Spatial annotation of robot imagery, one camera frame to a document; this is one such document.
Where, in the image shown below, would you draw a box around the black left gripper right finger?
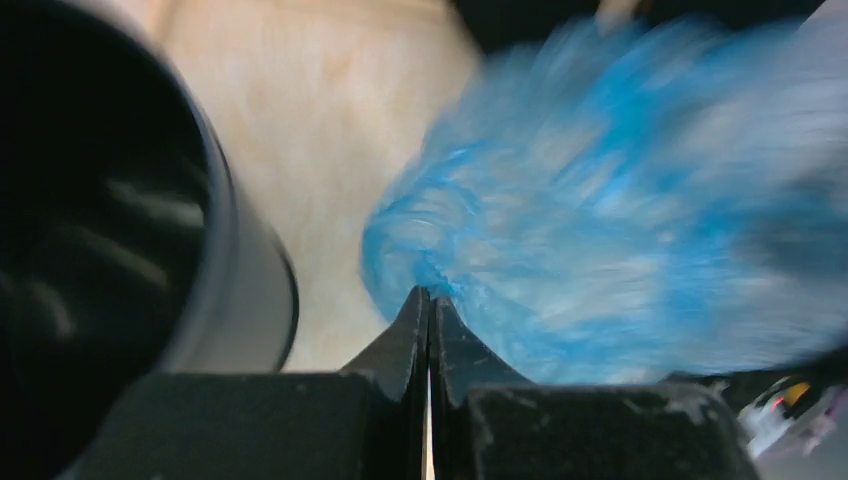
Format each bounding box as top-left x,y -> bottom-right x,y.
430,299 -> 758,479

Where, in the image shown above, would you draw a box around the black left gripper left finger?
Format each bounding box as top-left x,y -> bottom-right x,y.
73,287 -> 431,479

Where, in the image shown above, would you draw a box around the blue plastic trash bag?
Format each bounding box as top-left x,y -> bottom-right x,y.
361,13 -> 847,384

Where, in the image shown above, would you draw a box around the black trash bin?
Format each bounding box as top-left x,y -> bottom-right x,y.
1,1 -> 298,479

